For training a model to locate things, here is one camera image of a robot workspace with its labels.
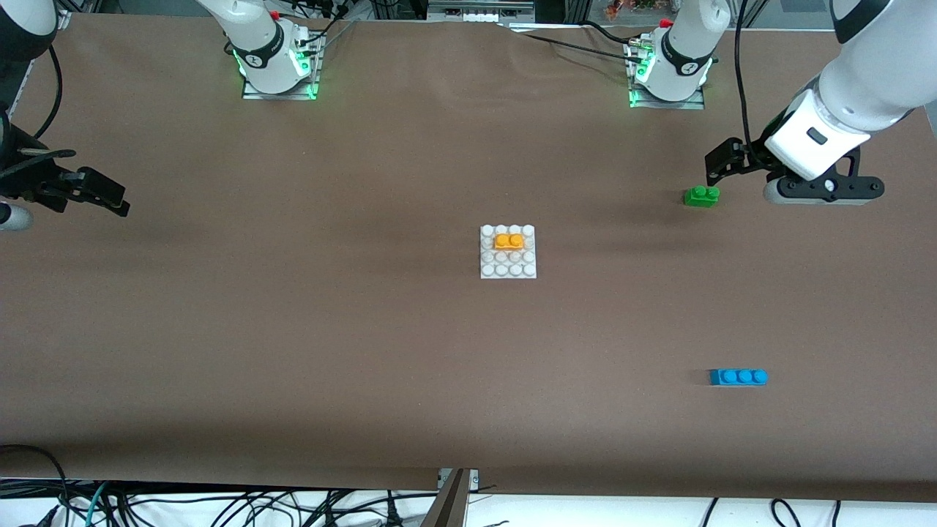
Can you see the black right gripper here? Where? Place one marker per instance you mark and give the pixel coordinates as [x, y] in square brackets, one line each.
[29, 180]

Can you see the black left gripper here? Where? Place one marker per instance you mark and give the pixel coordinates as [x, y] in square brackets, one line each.
[752, 157]

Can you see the yellow two-stud block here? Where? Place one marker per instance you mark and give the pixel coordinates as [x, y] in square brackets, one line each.
[509, 241]

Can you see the white studded base plate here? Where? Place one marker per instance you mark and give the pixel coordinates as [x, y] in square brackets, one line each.
[509, 267]

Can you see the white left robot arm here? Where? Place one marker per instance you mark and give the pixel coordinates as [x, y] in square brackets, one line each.
[864, 73]

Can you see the green two-stud block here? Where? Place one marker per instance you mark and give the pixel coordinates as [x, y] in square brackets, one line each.
[701, 197]

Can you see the blue three-stud block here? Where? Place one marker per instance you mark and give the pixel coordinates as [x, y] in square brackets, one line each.
[738, 378]

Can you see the orange red background clutter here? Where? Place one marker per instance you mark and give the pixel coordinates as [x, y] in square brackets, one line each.
[629, 7]

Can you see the brown table cover sheet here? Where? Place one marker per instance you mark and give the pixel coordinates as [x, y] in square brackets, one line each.
[439, 366]

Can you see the white perforated rail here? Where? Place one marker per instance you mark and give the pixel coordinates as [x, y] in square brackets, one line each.
[479, 11]

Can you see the small metal edge bracket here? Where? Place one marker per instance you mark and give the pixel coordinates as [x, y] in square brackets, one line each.
[474, 479]

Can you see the dark slanted post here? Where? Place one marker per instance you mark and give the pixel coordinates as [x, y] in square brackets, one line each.
[448, 509]

